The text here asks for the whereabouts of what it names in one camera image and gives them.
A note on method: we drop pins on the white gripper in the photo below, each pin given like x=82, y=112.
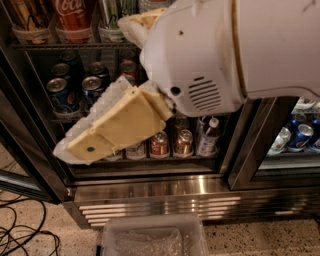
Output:
x=193, y=56

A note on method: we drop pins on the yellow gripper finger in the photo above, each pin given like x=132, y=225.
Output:
x=123, y=116

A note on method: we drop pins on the green can top shelf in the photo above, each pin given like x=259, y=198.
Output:
x=112, y=10

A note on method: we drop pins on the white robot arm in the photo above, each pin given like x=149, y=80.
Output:
x=277, y=48

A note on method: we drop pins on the clear water bottle top shelf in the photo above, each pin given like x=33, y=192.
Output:
x=147, y=5

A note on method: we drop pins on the middle red soda can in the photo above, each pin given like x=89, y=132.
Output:
x=128, y=68

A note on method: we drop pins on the front blue pepsi can right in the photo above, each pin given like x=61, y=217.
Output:
x=93, y=87

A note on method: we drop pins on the blue pepsi can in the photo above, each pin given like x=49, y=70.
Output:
x=100, y=70
x=62, y=96
x=62, y=70
x=93, y=87

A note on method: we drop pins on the bottom shelf red can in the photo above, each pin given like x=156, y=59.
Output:
x=159, y=145

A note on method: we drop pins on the middle blue pepsi can right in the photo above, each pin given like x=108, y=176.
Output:
x=100, y=70

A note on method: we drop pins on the red coca-cola can top shelf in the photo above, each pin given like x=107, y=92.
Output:
x=74, y=17

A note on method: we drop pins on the bottom shelf gold can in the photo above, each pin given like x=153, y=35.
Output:
x=183, y=143

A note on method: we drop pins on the front blue pepsi can left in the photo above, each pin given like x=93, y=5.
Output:
x=62, y=96

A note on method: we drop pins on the middle blue pepsi can left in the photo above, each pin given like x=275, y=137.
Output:
x=62, y=70

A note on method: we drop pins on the bottom shelf tea bottle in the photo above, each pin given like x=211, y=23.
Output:
x=208, y=135

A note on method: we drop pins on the gold can top shelf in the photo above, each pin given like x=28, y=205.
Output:
x=32, y=20

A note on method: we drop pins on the open fridge door left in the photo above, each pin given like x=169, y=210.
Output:
x=41, y=181

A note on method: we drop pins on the stainless steel fridge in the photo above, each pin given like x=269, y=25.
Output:
x=251, y=172

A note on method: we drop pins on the blue pepsi can right compartment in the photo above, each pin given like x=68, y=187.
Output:
x=301, y=136

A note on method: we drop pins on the clear plastic bin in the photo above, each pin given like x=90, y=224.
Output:
x=162, y=235

